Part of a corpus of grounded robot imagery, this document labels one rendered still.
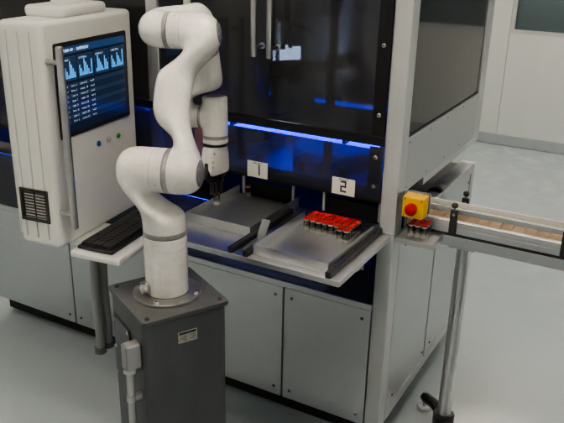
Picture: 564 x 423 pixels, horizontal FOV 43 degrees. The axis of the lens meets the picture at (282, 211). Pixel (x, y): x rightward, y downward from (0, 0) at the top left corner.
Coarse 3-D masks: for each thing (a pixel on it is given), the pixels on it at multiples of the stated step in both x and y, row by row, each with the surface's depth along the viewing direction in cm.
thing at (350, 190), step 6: (336, 180) 245; (342, 180) 243; (348, 180) 242; (354, 180) 241; (336, 186) 245; (348, 186) 243; (354, 186) 242; (336, 192) 246; (342, 192) 245; (348, 192) 244; (354, 192) 243
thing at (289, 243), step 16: (288, 224) 241; (272, 240) 233; (288, 240) 235; (304, 240) 235; (320, 240) 236; (336, 240) 236; (352, 240) 236; (272, 256) 221; (288, 256) 218; (304, 256) 224; (320, 256) 224; (336, 256) 216
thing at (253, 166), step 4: (248, 160) 260; (252, 160) 259; (248, 164) 261; (252, 164) 260; (256, 164) 259; (260, 164) 258; (264, 164) 257; (248, 168) 261; (252, 168) 260; (256, 168) 259; (260, 168) 258; (264, 168) 258; (248, 172) 262; (252, 172) 261; (256, 172) 260; (260, 172) 259; (264, 172) 258; (256, 176) 260; (260, 176) 260; (264, 176) 259
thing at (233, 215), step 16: (224, 192) 267; (192, 208) 251; (208, 208) 259; (224, 208) 261; (240, 208) 261; (256, 208) 261; (272, 208) 262; (288, 208) 258; (208, 224) 245; (224, 224) 241; (240, 224) 247; (256, 224) 240
